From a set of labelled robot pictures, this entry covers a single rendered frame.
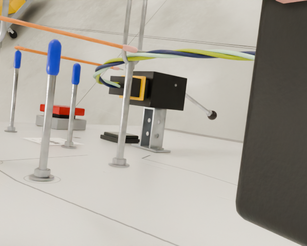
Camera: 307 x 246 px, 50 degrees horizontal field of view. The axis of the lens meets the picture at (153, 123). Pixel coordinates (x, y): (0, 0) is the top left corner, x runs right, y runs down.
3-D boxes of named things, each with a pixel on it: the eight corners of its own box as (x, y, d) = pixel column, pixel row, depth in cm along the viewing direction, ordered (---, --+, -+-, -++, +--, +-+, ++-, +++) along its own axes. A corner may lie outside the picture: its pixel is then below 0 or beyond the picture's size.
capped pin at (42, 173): (27, 174, 21) (41, 38, 21) (51, 175, 22) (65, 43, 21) (30, 181, 20) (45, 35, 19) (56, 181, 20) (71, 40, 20)
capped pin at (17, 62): (20, 132, 41) (28, 45, 40) (10, 133, 40) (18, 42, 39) (11, 130, 42) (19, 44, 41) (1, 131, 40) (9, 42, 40)
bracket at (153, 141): (171, 152, 39) (175, 110, 39) (155, 152, 38) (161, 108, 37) (145, 145, 43) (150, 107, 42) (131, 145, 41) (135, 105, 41)
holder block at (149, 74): (183, 111, 40) (187, 78, 40) (149, 107, 36) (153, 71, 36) (159, 108, 43) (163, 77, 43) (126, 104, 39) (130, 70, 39)
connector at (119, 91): (156, 99, 38) (158, 82, 38) (125, 95, 34) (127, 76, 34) (137, 97, 40) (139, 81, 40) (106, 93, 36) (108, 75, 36)
